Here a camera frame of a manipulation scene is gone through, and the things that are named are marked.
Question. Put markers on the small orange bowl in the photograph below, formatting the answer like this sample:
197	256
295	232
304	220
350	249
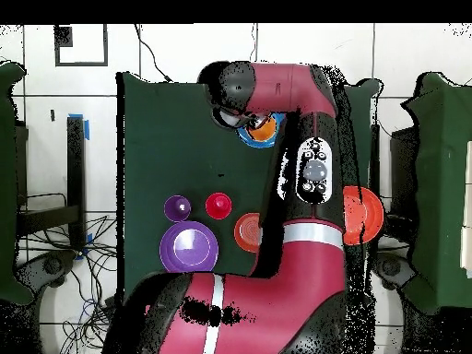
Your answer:
246	232

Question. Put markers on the large light blue bowl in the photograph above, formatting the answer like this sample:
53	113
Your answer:
250	142

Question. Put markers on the orange cup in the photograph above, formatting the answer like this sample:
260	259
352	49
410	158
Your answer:
263	132

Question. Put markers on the large orange bowl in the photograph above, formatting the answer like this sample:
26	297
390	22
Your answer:
365	215

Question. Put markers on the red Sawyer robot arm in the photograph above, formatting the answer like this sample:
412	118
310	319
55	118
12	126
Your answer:
276	295

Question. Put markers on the red cup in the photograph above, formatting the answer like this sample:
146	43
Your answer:
218	205

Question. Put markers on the purple cup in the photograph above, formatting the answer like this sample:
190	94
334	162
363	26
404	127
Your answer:
177	208

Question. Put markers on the purple bowl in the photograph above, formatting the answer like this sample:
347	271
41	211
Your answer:
188	249

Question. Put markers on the dark green table cloth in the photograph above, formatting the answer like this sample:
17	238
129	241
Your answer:
166	147

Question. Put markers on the black equipment stand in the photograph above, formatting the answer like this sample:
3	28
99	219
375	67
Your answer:
403	166
75	166

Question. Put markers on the green clothed side table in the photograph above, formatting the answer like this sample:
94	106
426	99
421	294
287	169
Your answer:
442	184
7	147

